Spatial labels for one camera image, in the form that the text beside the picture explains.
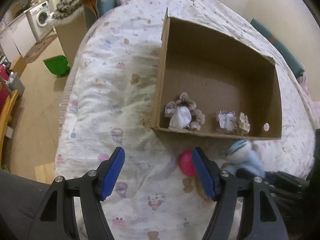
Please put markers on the brown cardboard box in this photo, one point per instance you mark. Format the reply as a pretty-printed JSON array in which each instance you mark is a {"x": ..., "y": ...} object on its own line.
[{"x": 220, "y": 74}]

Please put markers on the pink round soft ball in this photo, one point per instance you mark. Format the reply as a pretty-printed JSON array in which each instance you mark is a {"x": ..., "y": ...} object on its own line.
[{"x": 186, "y": 163}]

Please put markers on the beige fabric scrunchie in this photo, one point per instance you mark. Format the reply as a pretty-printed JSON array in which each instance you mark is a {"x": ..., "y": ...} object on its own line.
[{"x": 198, "y": 118}]

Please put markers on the white washing machine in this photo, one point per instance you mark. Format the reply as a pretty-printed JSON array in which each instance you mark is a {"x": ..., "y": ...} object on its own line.
[{"x": 38, "y": 20}]

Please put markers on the white sock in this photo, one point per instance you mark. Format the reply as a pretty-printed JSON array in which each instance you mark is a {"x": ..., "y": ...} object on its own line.
[{"x": 180, "y": 117}]

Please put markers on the light blue plush toy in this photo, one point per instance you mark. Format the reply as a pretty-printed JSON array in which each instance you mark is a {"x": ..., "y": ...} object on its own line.
[{"x": 242, "y": 161}]

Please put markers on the white kitchen cabinet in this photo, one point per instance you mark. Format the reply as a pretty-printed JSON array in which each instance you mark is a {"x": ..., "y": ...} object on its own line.
[{"x": 17, "y": 38}]

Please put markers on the white patterned bed quilt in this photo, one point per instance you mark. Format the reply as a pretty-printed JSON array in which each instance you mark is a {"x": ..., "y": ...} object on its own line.
[{"x": 109, "y": 96}]

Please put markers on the pink suitcase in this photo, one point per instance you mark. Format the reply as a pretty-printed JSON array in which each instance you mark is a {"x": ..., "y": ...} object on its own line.
[{"x": 3, "y": 93}]

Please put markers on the cream scrunchie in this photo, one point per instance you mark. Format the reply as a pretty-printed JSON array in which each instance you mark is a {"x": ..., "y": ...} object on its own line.
[{"x": 244, "y": 126}]

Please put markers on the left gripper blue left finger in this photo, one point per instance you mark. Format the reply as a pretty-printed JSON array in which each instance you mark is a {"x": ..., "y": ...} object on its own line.
[{"x": 95, "y": 187}]

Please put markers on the clear plastic bag with label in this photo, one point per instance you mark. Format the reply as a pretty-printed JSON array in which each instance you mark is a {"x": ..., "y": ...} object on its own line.
[{"x": 227, "y": 121}]

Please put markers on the teal bolster pillow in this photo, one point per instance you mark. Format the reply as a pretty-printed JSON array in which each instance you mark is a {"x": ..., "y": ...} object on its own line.
[{"x": 291, "y": 61}]

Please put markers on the teal cushion with orange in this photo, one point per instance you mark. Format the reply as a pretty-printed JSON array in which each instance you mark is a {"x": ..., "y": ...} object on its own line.
[{"x": 95, "y": 9}]

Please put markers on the wooden yellow chair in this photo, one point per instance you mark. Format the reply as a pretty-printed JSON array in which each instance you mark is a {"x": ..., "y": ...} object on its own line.
[{"x": 5, "y": 116}]

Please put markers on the green plastic bin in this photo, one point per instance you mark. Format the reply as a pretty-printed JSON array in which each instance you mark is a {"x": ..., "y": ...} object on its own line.
[{"x": 57, "y": 65}]

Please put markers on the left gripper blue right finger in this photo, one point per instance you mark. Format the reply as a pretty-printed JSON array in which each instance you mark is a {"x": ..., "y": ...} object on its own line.
[{"x": 221, "y": 187}]

